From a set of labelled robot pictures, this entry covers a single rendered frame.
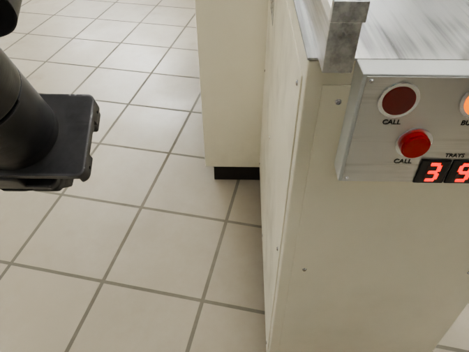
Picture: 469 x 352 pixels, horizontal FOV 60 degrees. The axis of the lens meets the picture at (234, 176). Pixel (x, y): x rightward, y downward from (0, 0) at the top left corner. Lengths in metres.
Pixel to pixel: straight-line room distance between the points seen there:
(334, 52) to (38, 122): 0.25
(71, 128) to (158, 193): 1.17
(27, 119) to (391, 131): 0.34
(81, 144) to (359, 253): 0.46
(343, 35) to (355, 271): 0.41
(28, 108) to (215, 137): 1.09
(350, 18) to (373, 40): 0.11
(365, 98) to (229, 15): 0.76
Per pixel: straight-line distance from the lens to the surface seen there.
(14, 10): 0.28
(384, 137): 0.46
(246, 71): 1.21
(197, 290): 1.21
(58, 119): 0.32
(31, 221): 1.52
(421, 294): 0.78
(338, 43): 0.39
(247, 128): 1.32
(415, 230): 0.63
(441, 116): 0.46
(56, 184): 0.33
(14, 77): 0.27
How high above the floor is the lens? 1.03
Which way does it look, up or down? 43 degrees down
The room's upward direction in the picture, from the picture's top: straight up
